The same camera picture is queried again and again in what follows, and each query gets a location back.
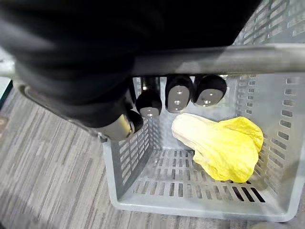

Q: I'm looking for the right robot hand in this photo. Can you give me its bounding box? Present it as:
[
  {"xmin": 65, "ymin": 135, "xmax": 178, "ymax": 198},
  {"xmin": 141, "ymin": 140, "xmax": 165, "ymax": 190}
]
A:
[{"xmin": 0, "ymin": 0, "xmax": 263, "ymax": 141}]

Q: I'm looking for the grey basket handle bar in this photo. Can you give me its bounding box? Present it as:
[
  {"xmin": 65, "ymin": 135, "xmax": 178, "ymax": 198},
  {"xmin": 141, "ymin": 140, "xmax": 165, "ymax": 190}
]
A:
[{"xmin": 0, "ymin": 43, "xmax": 305, "ymax": 77}]

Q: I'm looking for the grey plastic shopping basket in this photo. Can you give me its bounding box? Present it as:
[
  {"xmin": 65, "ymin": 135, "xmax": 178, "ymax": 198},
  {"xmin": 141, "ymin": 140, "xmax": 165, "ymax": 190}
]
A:
[{"xmin": 18, "ymin": 0, "xmax": 305, "ymax": 223}]

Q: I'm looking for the yellow napa cabbage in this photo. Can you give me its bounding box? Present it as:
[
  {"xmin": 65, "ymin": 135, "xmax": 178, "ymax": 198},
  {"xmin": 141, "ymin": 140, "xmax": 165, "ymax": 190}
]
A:
[{"xmin": 171, "ymin": 113, "xmax": 264, "ymax": 184}]

